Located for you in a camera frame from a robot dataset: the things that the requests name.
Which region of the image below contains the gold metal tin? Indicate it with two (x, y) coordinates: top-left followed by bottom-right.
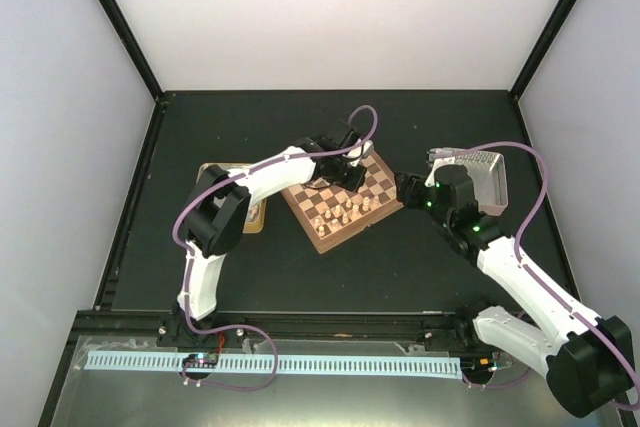
(197, 162), (266, 235)

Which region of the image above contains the small circuit board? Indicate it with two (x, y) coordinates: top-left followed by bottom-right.
(182, 353), (219, 369)

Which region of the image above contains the right frame post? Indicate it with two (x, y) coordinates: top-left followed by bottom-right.
(509, 0), (578, 101)

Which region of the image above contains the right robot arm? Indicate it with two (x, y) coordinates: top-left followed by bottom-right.
(395, 164), (639, 417)

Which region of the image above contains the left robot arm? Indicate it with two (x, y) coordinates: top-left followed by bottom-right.
(172, 124), (377, 346)

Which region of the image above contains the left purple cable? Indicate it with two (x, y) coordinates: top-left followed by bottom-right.
(172, 105), (380, 391)

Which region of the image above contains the frame post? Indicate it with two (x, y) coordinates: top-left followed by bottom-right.
(509, 0), (578, 101)
(98, 0), (163, 100)

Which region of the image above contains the left frame post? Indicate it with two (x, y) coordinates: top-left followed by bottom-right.
(98, 0), (163, 100)

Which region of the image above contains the light blue cable duct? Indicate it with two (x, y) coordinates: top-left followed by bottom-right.
(84, 351), (462, 380)

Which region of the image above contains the wooden chess board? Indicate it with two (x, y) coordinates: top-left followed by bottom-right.
(282, 151), (402, 254)

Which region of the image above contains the black aluminium rail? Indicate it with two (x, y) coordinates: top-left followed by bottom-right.
(69, 311), (488, 352)

